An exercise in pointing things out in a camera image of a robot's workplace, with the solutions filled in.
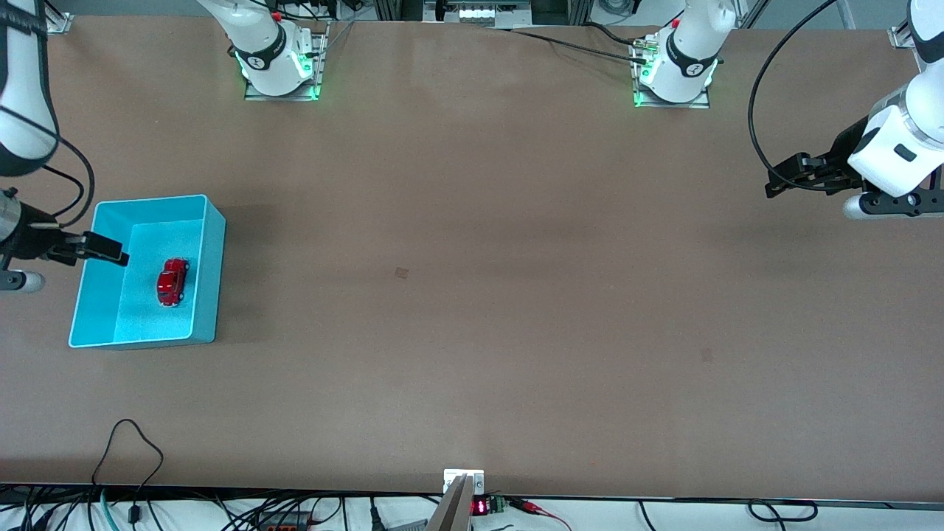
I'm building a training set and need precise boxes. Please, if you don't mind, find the red beetle toy car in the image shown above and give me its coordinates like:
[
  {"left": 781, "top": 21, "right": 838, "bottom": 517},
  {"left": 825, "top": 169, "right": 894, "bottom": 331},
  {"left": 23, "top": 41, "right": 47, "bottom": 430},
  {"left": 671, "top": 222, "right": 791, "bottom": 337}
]
[{"left": 156, "top": 257, "right": 190, "bottom": 308}]

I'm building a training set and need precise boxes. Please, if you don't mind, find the blue plastic box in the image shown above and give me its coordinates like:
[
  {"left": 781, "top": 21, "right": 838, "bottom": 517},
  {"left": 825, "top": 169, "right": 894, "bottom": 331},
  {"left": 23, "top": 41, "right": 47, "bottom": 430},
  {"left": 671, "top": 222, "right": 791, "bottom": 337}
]
[{"left": 69, "top": 195, "right": 227, "bottom": 349}]

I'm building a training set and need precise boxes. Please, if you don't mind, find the black orange power strip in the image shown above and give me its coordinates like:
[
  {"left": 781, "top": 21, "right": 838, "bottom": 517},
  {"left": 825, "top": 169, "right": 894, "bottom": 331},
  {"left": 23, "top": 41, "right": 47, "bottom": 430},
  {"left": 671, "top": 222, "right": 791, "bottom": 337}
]
[{"left": 254, "top": 510, "right": 314, "bottom": 531}]

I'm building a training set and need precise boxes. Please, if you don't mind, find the white lit device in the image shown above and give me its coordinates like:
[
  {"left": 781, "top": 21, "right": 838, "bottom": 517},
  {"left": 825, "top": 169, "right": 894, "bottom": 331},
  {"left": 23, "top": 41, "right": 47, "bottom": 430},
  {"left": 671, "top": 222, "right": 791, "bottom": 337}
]
[{"left": 457, "top": 4, "right": 533, "bottom": 23}]

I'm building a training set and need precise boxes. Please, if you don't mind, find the red clip lead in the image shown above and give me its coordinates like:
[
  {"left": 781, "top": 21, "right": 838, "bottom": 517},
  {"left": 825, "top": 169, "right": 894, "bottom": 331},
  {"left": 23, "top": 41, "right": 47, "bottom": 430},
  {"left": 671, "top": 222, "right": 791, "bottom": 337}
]
[{"left": 509, "top": 499, "right": 572, "bottom": 531}]

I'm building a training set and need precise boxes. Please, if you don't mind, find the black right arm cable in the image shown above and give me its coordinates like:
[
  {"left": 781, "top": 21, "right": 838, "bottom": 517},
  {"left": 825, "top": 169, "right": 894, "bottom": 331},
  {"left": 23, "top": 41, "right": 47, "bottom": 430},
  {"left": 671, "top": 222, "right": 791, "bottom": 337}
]
[
  {"left": 43, "top": 165, "right": 86, "bottom": 221},
  {"left": 0, "top": 103, "right": 97, "bottom": 227}
]

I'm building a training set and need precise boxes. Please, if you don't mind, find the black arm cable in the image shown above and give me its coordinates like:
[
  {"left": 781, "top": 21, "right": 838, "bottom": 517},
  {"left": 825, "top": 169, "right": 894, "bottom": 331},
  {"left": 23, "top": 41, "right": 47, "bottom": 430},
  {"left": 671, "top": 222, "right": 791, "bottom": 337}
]
[
  {"left": 0, "top": 103, "right": 97, "bottom": 227},
  {"left": 43, "top": 165, "right": 86, "bottom": 221},
  {"left": 749, "top": 0, "right": 841, "bottom": 192}
]

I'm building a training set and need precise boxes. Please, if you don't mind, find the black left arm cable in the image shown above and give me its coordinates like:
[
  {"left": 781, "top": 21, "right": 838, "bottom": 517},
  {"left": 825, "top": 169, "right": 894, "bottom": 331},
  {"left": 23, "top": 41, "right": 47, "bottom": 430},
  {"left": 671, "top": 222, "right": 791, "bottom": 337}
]
[{"left": 749, "top": 0, "right": 841, "bottom": 192}]

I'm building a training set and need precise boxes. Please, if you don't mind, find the black cable across table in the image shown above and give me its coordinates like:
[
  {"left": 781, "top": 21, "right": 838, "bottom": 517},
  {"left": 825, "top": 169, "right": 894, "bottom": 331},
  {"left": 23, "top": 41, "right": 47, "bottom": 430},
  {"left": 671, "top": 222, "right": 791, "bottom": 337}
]
[{"left": 479, "top": 22, "right": 653, "bottom": 66}]

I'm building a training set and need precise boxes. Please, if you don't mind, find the thin black looped cable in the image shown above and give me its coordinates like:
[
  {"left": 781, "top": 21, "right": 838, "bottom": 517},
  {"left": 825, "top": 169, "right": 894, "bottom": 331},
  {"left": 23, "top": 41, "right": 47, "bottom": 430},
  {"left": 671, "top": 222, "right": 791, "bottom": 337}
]
[{"left": 92, "top": 419, "right": 164, "bottom": 526}]

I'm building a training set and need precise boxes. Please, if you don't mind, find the aluminium extrusion frame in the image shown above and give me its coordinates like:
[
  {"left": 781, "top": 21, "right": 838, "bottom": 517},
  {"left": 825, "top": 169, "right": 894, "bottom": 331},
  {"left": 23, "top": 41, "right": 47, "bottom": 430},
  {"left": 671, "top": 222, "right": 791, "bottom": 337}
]
[{"left": 372, "top": 0, "right": 594, "bottom": 27}]

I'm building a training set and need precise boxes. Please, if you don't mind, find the black coiled cable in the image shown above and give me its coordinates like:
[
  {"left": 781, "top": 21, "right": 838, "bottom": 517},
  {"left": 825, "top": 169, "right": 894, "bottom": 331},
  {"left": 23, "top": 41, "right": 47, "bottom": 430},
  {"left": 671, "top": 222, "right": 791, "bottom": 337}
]
[{"left": 747, "top": 499, "right": 819, "bottom": 523}]

